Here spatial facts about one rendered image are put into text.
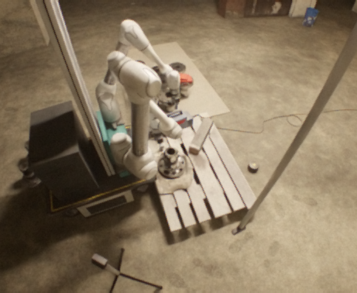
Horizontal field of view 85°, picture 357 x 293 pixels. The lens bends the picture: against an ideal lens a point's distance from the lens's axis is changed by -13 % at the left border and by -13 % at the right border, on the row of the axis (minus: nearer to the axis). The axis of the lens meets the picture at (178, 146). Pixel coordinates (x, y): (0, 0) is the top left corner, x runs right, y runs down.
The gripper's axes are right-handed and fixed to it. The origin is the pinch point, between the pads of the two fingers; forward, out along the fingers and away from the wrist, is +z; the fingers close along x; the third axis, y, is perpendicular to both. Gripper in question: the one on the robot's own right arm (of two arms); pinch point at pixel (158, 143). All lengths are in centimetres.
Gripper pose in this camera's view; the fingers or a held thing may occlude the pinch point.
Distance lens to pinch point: 184.5
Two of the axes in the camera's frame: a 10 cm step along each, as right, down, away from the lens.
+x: 3.9, 7.2, -5.8
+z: 0.0, 6.2, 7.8
